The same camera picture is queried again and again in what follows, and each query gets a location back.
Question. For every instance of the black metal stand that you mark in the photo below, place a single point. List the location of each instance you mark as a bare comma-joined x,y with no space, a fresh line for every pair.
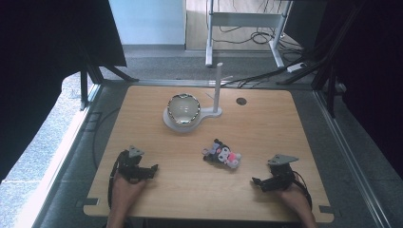
95,74
329,76

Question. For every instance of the black curtain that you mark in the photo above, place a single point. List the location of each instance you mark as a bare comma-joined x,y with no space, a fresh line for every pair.
47,57
374,79

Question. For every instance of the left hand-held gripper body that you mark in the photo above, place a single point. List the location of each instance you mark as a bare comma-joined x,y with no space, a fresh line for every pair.
130,164

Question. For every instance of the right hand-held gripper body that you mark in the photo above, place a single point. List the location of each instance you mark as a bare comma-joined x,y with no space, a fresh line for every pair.
279,174

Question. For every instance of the person's left hand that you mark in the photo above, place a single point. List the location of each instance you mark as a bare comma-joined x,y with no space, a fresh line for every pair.
130,183

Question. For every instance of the white stand with post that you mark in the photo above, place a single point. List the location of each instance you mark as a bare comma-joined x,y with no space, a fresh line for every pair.
192,111

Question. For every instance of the person's right hand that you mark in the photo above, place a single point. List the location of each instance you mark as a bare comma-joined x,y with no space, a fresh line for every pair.
293,193

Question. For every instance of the white power strip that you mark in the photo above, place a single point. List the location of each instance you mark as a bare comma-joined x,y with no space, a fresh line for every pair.
296,67

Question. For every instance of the round desk grommet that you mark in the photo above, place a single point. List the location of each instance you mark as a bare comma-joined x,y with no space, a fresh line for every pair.
241,101

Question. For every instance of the black and pink plush toy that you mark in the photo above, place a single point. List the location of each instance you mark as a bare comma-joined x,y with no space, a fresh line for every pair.
222,153

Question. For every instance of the white metal desk frame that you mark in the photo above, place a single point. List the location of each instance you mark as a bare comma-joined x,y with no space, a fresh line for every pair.
244,28

